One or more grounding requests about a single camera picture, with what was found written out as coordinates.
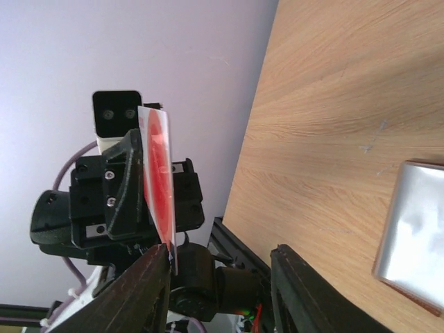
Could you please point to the brown leather card holder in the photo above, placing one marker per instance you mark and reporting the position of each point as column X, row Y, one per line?
column 410, row 255

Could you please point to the red white card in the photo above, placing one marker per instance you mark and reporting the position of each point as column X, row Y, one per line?
column 158, row 176

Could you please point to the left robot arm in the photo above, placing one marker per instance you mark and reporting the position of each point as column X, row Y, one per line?
column 195, row 291

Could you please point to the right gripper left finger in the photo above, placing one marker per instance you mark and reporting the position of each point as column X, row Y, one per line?
column 137, row 301

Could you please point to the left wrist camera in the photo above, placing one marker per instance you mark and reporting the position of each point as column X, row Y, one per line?
column 115, row 113

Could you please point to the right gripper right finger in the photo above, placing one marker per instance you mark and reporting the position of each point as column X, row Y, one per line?
column 303, row 301

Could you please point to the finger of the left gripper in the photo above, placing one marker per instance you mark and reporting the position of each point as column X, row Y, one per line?
column 125, row 206

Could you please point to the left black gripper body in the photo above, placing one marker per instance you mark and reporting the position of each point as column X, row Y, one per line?
column 87, row 208

